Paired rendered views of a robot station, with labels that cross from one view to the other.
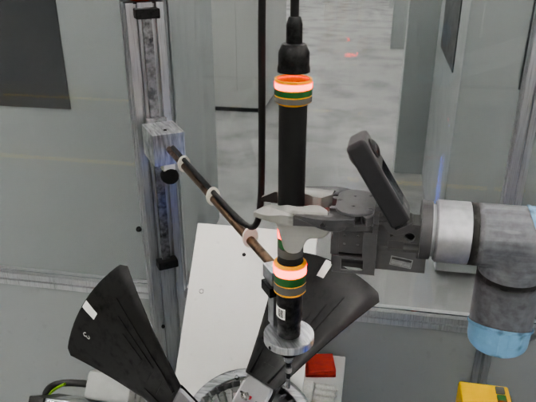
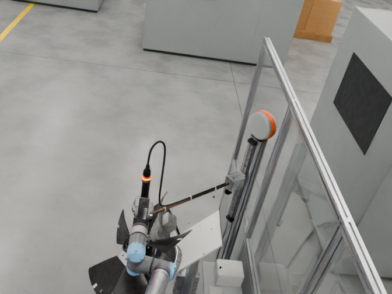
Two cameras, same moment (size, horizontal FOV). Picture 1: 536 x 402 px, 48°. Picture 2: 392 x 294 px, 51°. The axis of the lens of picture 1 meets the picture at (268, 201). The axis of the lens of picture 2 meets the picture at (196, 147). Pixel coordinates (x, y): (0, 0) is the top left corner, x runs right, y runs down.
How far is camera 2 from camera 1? 1.85 m
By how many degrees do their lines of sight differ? 61
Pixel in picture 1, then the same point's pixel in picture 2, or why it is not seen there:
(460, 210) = (136, 228)
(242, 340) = (188, 245)
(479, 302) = not seen: hidden behind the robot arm
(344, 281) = (172, 244)
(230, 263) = (208, 227)
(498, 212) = (135, 236)
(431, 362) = not seen: outside the picture
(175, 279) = (232, 227)
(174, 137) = (231, 181)
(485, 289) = not seen: hidden behind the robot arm
